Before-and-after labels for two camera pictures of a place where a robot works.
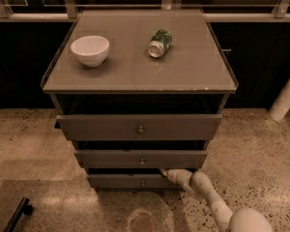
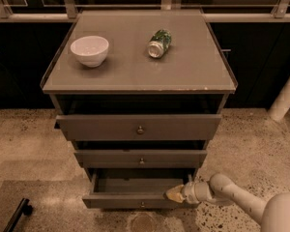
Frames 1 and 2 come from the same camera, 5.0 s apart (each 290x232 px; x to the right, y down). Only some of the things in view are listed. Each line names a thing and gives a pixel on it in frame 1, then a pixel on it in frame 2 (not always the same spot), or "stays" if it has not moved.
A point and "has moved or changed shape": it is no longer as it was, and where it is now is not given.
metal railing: (170, 1) stays
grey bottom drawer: (132, 181) has moved or changed shape
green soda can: (159, 43) stays
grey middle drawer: (141, 159) stays
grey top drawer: (135, 128) stays
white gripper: (178, 176) -> (188, 191)
